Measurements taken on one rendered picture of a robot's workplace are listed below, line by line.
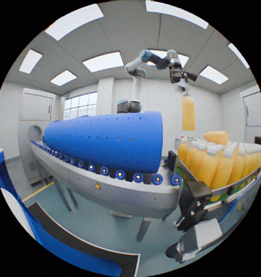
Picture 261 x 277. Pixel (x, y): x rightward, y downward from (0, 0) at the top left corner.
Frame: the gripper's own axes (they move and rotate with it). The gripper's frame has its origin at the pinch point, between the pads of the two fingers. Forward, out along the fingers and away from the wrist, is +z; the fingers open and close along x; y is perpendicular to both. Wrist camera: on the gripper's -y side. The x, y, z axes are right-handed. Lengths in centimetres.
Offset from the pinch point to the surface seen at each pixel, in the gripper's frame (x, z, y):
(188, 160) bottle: 1.4, 34.3, -0.4
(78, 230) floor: 28, 135, 84
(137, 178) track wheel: 14.0, 39.3, 23.0
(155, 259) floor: 30, 137, -7
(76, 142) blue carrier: 19, 26, 49
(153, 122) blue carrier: 15.2, 18.5, 18.0
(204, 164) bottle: 14.9, 31.8, -1.1
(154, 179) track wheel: 13.3, 39.2, 16.3
